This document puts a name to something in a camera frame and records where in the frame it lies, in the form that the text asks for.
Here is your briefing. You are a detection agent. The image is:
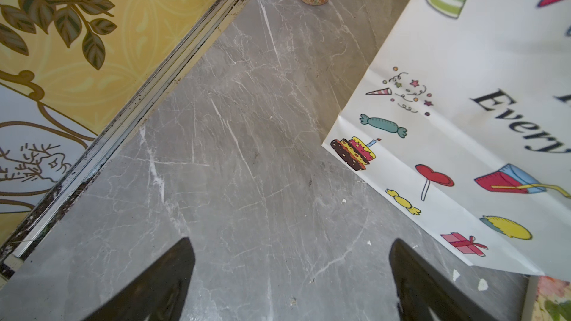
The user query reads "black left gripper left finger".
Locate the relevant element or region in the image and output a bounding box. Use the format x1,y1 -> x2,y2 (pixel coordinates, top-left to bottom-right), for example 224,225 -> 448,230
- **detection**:
86,237 -> 196,320

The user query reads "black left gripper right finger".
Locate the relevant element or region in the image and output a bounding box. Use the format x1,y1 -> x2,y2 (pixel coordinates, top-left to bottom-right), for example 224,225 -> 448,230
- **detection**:
389,239 -> 495,320

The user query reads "white printed paper bag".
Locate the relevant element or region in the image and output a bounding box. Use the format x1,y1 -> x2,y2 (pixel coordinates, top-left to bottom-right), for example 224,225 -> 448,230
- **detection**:
323,0 -> 570,280

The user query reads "floral rectangular tray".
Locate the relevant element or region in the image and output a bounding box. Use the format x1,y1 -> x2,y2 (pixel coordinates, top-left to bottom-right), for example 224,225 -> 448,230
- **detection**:
520,276 -> 571,321

